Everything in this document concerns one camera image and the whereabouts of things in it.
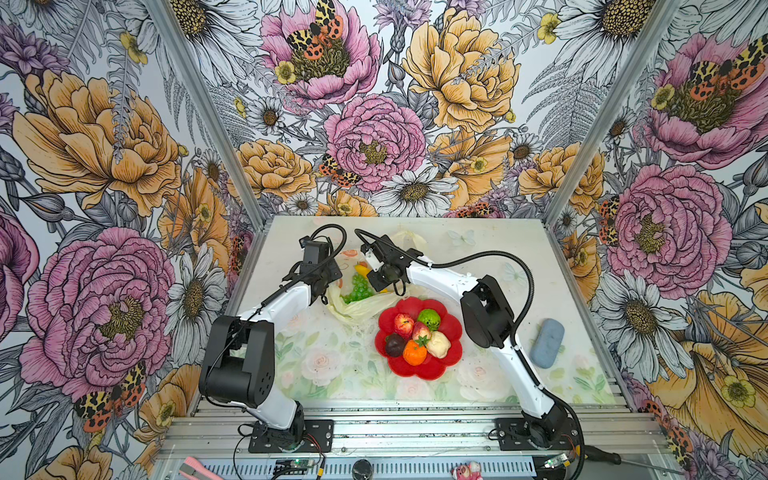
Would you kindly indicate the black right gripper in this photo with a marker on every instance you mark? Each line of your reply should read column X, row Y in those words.
column 378, row 283

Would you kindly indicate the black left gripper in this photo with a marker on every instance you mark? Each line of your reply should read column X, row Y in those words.
column 335, row 273

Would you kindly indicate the translucent cream plastic bag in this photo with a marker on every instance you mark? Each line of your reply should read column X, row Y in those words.
column 355, row 314

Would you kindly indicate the red fake fruit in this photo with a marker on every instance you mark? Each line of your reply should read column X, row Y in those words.
column 404, row 325

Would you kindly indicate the green fake lime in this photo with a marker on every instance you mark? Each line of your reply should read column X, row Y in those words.
column 430, row 318

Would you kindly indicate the red fake strawberry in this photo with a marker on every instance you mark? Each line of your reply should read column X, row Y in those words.
column 421, row 334

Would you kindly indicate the brown fake fruit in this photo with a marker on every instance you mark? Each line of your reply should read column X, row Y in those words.
column 394, row 345

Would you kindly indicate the red flower-shaped plate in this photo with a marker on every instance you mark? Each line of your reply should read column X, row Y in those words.
column 432, row 368

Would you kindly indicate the orange fake fruit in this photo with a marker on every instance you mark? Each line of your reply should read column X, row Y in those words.
column 414, row 355

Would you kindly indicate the beige fake garlic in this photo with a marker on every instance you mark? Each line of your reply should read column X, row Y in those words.
column 438, row 345

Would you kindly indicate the yellow fake banana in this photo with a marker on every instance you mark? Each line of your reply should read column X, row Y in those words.
column 360, row 279

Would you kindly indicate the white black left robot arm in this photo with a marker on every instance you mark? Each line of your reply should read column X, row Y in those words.
column 239, row 365

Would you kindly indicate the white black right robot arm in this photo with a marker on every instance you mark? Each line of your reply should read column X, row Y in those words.
column 490, row 323

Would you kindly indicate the green fake grapes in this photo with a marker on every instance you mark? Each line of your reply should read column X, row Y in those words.
column 355, row 296

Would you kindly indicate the green circuit board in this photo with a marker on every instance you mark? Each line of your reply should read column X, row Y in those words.
column 293, row 467

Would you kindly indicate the black round knob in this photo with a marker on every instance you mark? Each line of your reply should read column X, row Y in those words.
column 362, row 469

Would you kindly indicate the small pink white toy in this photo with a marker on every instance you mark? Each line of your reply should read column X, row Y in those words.
column 467, row 471

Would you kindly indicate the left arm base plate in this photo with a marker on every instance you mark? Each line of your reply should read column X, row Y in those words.
column 313, row 436

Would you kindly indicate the aluminium rail frame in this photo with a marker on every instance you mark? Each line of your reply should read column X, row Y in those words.
column 417, row 440

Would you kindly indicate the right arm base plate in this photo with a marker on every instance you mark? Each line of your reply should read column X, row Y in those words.
column 516, row 433

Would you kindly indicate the pink tool handle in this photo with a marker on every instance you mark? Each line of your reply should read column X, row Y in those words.
column 193, row 469

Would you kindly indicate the black-handled screwdriver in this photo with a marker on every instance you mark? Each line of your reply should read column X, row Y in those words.
column 615, row 459

